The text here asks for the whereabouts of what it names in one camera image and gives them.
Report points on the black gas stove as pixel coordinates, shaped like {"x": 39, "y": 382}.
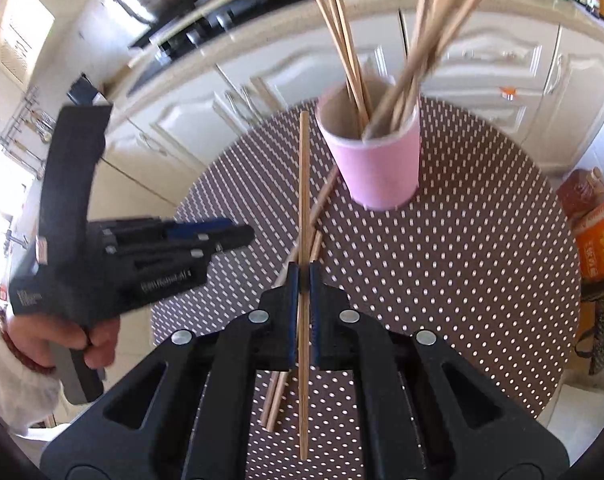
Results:
{"x": 221, "y": 20}

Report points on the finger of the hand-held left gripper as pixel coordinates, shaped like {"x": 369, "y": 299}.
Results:
{"x": 231, "y": 240}
{"x": 196, "y": 227}

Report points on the orange cabinet tag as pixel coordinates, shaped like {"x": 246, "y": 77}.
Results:
{"x": 508, "y": 93}

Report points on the wall utensil rack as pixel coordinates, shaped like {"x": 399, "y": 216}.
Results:
{"x": 31, "y": 120}

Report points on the pink cup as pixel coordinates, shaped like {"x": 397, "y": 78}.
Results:
{"x": 382, "y": 175}

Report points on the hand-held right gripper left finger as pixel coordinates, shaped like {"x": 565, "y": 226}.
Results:
{"x": 293, "y": 285}

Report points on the orange rice bag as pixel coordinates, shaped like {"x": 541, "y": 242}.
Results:
{"x": 602, "y": 250}

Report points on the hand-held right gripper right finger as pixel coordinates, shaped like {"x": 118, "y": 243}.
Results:
{"x": 313, "y": 285}

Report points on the cooking oil bottle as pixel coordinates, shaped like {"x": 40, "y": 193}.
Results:
{"x": 579, "y": 192}

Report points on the white kitchen cabinet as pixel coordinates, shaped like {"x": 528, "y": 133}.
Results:
{"x": 482, "y": 55}

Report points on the group of wooden chopsticks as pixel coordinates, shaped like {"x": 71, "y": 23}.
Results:
{"x": 417, "y": 62}

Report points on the person's left hand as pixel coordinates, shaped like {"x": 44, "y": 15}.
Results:
{"x": 31, "y": 345}

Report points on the person's left forearm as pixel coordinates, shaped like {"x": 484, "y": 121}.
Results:
{"x": 11, "y": 395}

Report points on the small black box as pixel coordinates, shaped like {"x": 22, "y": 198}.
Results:
{"x": 81, "y": 90}

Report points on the wooden chopstick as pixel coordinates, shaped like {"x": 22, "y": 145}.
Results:
{"x": 268, "y": 402}
{"x": 324, "y": 194}
{"x": 304, "y": 185}
{"x": 318, "y": 245}

